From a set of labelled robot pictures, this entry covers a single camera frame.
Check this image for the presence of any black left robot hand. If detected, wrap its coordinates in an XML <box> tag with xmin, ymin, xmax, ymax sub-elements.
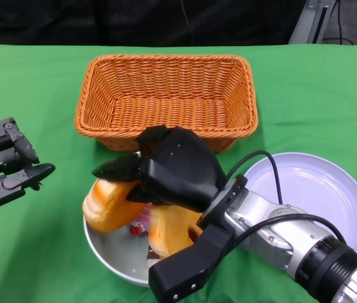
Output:
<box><xmin>0</xmin><ymin>117</ymin><xmax>56</xmax><ymax>214</ymax></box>

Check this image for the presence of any pink striped cake piece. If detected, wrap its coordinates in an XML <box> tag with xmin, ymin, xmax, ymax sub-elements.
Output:
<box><xmin>130</xmin><ymin>203</ymin><xmax>154</xmax><ymax>236</ymax></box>

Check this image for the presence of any orange wicker basket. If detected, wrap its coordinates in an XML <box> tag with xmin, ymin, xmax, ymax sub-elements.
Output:
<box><xmin>73</xmin><ymin>54</ymin><xmax>259</xmax><ymax>153</ymax></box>

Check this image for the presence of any black floor cable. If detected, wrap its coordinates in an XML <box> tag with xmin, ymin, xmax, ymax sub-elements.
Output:
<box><xmin>322</xmin><ymin>0</ymin><xmax>354</xmax><ymax>45</ymax></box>

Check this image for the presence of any pale grey-green bowl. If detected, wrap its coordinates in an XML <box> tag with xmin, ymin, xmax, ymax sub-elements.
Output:
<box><xmin>83</xmin><ymin>151</ymin><xmax>166</xmax><ymax>287</ymax></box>

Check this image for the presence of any ring bread with red hole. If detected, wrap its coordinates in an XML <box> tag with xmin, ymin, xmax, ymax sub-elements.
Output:
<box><xmin>148</xmin><ymin>203</ymin><xmax>204</xmax><ymax>260</ymax></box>

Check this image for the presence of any golden ring bread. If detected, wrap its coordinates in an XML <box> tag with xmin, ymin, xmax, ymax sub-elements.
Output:
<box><xmin>82</xmin><ymin>181</ymin><xmax>149</xmax><ymax>234</ymax></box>

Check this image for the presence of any pale lavender plate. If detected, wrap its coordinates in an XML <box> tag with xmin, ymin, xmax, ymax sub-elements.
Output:
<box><xmin>243</xmin><ymin>152</ymin><xmax>357</xmax><ymax>253</ymax></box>

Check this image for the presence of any green tablecloth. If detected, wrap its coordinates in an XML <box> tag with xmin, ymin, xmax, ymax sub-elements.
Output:
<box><xmin>0</xmin><ymin>43</ymin><xmax>357</xmax><ymax>303</ymax></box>

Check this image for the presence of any grey metal stand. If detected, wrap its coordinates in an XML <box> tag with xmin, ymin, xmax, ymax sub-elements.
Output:
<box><xmin>287</xmin><ymin>0</ymin><xmax>337</xmax><ymax>45</ymax></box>

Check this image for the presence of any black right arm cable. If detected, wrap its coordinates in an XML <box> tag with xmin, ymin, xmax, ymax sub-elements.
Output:
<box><xmin>224</xmin><ymin>150</ymin><xmax>346</xmax><ymax>251</ymax></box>

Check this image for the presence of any black cloth backdrop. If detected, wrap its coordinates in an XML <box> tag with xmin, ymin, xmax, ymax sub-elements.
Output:
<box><xmin>0</xmin><ymin>0</ymin><xmax>305</xmax><ymax>47</ymax></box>

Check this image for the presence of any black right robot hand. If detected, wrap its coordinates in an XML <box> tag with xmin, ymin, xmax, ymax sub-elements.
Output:
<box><xmin>92</xmin><ymin>125</ymin><xmax>226</xmax><ymax>213</ymax></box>

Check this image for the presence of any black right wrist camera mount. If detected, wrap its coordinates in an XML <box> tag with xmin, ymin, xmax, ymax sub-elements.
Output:
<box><xmin>148</xmin><ymin>225</ymin><xmax>234</xmax><ymax>303</ymax></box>

